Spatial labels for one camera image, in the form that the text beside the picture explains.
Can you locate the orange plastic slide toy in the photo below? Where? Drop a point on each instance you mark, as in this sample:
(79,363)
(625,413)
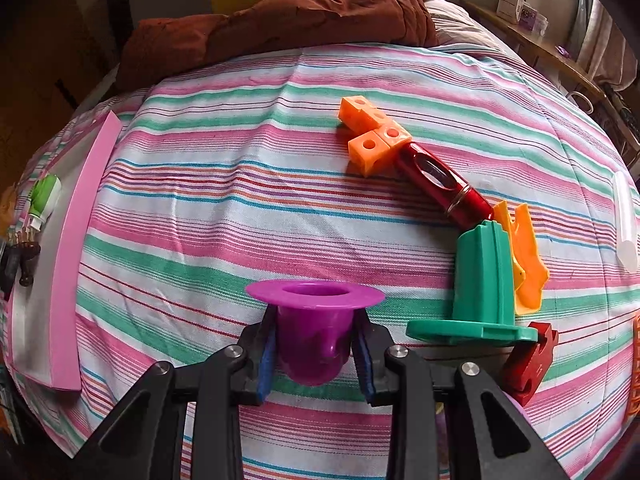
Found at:
(530,274)

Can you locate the brown quilted blanket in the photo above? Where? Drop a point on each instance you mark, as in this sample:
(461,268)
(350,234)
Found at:
(164,47)

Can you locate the purple plastic cup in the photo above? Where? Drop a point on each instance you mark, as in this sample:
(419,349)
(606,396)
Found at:
(314,322)

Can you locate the dark spiky toy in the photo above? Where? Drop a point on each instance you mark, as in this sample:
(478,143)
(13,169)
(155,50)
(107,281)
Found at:
(20,251)

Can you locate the white tray with pink rim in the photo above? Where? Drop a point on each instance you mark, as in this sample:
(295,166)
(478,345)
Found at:
(41,342)

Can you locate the orange linked cubes toy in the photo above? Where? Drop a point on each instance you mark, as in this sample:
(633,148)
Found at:
(377,138)

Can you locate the orange plastic grid piece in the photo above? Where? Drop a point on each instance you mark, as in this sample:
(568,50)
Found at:
(633,403)

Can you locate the red metallic tube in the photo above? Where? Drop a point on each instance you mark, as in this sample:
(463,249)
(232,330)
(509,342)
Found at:
(461,203)

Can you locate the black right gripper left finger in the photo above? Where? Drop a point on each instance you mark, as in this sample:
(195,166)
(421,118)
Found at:
(142,437)

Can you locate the green plug-in device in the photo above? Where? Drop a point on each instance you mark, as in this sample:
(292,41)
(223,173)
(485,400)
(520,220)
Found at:
(42,200)

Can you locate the beige curtain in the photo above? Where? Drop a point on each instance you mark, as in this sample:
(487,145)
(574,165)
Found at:
(599,47)

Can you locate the wooden side table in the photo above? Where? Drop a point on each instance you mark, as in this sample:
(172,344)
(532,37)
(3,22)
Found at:
(537,49)

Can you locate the translucent white tube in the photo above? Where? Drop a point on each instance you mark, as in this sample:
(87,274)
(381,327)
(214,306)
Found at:
(625,224)

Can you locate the purple box on table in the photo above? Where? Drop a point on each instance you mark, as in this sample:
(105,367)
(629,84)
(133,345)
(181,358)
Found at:
(532,20)

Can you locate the red puzzle piece block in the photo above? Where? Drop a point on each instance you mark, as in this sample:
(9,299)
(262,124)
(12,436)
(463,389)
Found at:
(529,361)

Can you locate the green plastic stand toy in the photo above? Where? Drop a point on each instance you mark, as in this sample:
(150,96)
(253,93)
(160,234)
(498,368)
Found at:
(483,309)

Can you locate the striped bed sheet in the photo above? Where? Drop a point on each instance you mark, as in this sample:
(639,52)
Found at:
(239,172)

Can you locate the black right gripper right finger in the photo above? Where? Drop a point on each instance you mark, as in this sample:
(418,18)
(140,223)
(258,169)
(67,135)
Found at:
(488,437)

